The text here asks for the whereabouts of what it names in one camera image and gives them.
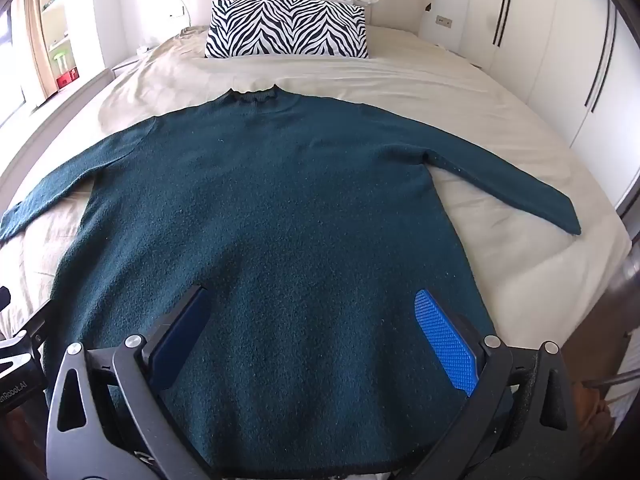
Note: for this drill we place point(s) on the green bottle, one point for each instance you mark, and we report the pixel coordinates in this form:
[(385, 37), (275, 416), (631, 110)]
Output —
[(61, 61)]

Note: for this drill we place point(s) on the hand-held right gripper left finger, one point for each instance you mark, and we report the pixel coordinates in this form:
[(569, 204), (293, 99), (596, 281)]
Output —
[(176, 332)]

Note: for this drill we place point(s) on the dark teal knit sweater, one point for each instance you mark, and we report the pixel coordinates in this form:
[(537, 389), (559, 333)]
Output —
[(280, 240)]

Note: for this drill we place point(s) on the black framed window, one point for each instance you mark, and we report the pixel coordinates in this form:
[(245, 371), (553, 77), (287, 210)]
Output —
[(11, 70)]

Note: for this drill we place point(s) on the bed with beige sheet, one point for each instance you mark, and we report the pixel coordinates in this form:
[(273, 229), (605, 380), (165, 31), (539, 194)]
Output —
[(450, 110)]

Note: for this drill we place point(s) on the beige curtain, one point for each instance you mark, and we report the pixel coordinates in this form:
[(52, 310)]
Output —
[(34, 40)]

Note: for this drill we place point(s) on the red box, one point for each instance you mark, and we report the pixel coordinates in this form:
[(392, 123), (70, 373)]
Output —
[(67, 79)]

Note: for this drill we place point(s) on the white nightstand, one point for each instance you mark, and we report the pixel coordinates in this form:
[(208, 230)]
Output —
[(127, 62)]

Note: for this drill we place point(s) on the zebra striped pillow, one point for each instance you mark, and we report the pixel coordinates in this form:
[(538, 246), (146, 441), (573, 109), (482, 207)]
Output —
[(287, 27)]

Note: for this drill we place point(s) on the white wall shelf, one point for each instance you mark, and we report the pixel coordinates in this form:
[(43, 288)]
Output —
[(57, 25)]

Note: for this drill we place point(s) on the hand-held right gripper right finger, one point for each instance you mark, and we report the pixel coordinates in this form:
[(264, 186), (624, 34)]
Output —
[(442, 340)]

